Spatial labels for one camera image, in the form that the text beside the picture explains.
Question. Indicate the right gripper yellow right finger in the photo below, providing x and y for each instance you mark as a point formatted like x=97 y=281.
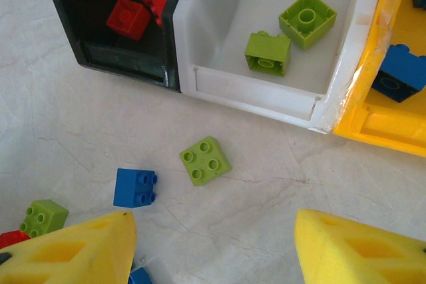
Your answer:
x=359 y=257

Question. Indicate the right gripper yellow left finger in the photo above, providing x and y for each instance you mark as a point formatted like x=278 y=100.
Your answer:
x=66 y=257

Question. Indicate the green square lego brick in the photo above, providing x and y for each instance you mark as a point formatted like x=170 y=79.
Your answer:
x=306 y=19
x=268 y=54
x=205 y=161
x=45 y=219

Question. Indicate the yellow plastic bin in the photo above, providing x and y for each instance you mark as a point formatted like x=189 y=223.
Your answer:
x=382 y=121

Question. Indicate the white plastic bin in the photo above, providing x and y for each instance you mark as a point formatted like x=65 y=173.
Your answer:
x=249 y=97

